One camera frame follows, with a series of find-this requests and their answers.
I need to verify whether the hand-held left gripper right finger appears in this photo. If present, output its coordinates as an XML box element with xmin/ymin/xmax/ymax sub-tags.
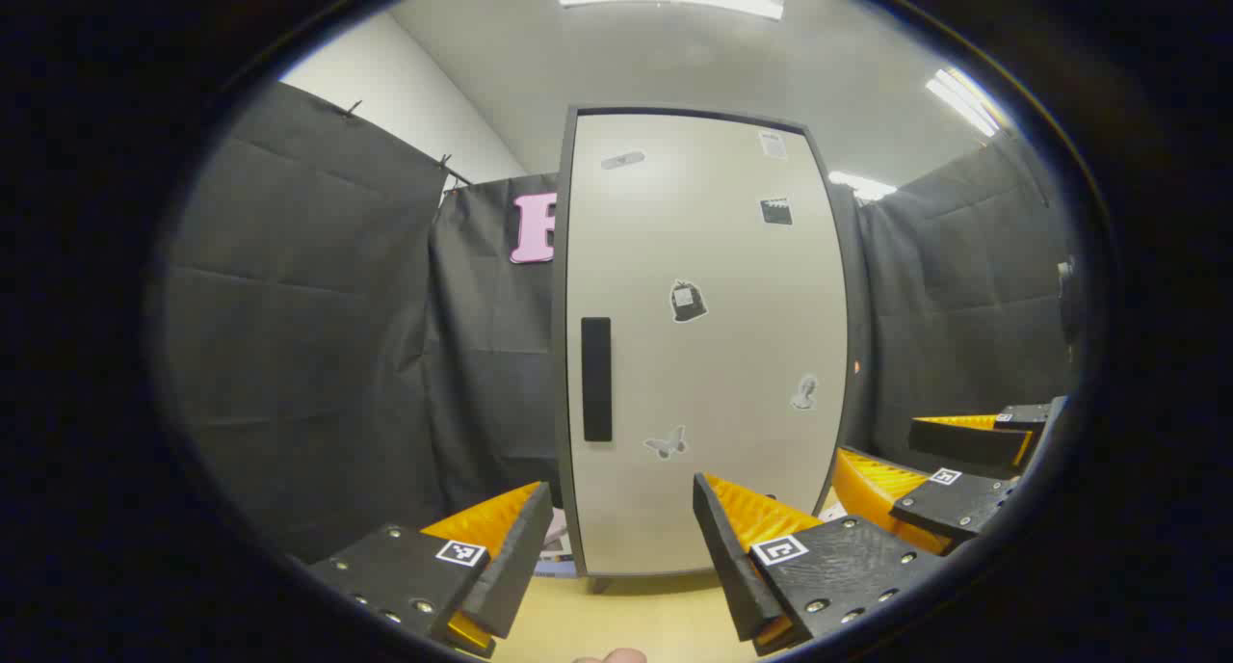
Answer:
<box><xmin>692</xmin><ymin>472</ymin><xmax>950</xmax><ymax>657</ymax></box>

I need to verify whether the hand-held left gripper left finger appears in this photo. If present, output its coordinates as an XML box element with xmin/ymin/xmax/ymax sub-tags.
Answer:
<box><xmin>306</xmin><ymin>480</ymin><xmax>555</xmax><ymax>659</ymax></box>

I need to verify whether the dark grey cabinet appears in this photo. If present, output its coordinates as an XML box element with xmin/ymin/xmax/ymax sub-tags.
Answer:
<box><xmin>551</xmin><ymin>104</ymin><xmax>873</xmax><ymax>592</ymax></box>

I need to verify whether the black cabinet door handle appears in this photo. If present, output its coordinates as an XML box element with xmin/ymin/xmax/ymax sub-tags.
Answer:
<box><xmin>581</xmin><ymin>317</ymin><xmax>614</xmax><ymax>443</ymax></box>

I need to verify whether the small stack of booklets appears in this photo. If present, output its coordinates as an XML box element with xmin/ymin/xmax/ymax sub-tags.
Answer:
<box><xmin>539</xmin><ymin>536</ymin><xmax>579</xmax><ymax>579</ymax></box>

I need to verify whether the black backdrop cloth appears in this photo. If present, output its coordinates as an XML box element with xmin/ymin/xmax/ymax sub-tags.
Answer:
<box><xmin>154</xmin><ymin>80</ymin><xmax>1085</xmax><ymax>563</ymax></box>

